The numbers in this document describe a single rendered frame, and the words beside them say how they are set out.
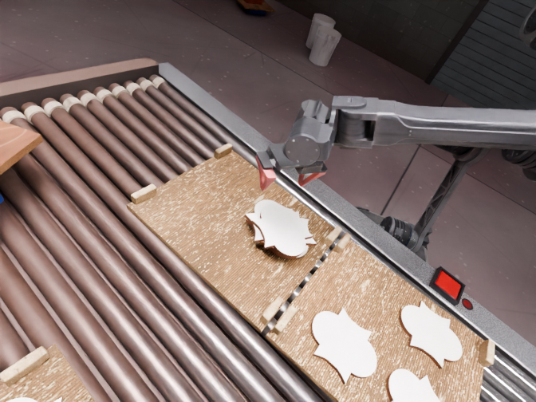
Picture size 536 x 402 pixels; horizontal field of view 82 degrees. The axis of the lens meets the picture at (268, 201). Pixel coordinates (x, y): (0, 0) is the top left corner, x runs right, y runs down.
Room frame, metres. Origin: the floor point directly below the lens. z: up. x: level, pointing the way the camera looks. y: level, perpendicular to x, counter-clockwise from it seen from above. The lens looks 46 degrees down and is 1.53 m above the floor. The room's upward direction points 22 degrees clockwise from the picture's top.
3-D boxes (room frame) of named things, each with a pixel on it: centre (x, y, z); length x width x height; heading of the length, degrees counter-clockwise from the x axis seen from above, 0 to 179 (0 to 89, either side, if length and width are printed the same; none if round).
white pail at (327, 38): (4.11, 0.09, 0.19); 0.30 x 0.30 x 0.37
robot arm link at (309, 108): (0.50, -0.02, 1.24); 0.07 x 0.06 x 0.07; 2
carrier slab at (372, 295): (0.33, -0.35, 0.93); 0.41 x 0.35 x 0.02; 69
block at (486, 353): (0.38, -0.58, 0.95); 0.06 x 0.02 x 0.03; 159
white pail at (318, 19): (4.52, 0.22, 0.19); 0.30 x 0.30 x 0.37
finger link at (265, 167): (0.48, 0.01, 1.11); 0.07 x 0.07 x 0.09; 39
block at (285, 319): (0.27, -0.12, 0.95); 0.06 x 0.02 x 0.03; 159
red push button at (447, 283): (0.55, -0.53, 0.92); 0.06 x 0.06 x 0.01; 66
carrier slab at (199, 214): (0.48, 0.04, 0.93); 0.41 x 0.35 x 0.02; 69
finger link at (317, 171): (0.53, -0.04, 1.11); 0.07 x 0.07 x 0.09; 39
